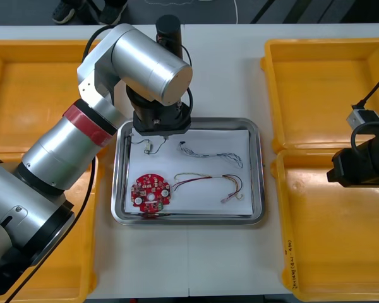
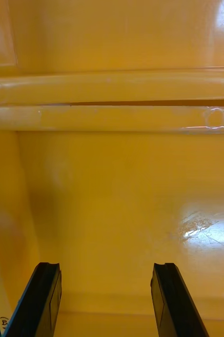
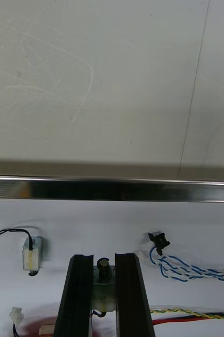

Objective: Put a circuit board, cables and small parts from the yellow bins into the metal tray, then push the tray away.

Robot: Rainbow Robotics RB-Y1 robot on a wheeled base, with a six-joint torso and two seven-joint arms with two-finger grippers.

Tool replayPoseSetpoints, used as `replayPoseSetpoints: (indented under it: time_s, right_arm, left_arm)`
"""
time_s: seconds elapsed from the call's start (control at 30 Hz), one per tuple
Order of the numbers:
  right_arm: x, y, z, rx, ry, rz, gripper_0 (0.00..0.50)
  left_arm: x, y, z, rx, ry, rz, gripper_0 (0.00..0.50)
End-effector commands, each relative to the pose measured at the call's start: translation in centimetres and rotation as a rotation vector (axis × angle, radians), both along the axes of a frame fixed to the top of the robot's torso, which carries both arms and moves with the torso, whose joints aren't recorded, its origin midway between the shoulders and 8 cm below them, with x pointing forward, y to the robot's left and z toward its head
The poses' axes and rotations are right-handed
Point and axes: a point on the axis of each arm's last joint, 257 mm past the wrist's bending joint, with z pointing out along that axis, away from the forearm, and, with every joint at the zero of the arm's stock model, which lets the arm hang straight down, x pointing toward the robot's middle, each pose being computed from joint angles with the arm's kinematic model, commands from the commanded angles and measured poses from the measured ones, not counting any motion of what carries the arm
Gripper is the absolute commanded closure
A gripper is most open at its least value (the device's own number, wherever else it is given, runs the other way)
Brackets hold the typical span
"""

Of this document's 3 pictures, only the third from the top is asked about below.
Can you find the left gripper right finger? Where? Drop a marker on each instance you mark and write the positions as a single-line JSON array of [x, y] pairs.
[[131, 302]]

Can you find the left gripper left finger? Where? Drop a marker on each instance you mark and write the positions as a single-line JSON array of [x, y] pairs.
[[75, 302]]

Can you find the small metal solenoid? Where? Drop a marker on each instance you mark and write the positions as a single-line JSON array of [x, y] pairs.
[[104, 289], [33, 252]]

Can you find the white sheet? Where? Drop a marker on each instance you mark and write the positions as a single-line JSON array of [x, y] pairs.
[[91, 223]]

